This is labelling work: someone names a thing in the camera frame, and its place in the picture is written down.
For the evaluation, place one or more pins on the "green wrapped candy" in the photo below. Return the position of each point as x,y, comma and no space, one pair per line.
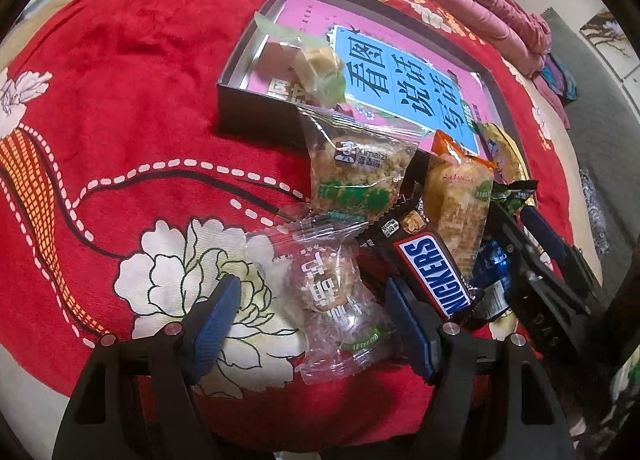
315,63

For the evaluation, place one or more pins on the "colourful cloth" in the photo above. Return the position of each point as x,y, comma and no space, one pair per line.
557,78

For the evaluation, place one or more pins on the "gold snack packet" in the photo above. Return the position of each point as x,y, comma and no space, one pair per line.
505,155

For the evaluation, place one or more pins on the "clear round cookie packet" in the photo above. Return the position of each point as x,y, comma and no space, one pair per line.
325,285

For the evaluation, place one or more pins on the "pink quilt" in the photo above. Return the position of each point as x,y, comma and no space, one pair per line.
480,0

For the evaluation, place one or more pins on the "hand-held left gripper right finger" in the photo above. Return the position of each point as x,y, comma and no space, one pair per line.
407,330

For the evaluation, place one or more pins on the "floral wall picture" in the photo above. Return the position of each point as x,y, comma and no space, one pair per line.
612,35

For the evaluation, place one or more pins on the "pink book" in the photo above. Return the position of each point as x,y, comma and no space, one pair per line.
310,15

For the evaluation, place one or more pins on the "dark cardboard box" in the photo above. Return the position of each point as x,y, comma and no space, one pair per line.
255,110

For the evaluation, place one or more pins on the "red floral blanket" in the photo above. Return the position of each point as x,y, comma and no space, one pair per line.
125,90

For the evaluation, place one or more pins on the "small green black packet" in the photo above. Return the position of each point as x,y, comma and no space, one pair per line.
515,192

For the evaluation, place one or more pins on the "grey padded headboard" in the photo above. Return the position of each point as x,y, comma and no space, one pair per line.
590,105

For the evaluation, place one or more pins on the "clear packet with green label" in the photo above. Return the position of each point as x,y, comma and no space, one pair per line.
360,165

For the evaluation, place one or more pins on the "brown chocolate bar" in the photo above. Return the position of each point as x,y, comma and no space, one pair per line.
435,265

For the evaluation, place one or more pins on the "orange snack packet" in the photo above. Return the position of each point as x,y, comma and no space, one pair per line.
457,200

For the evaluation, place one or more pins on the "blue snack packet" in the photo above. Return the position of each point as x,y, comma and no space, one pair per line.
492,260

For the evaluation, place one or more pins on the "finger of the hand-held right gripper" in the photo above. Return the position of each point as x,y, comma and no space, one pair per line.
520,255
542,230

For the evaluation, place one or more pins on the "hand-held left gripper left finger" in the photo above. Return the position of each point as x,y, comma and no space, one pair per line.
215,325

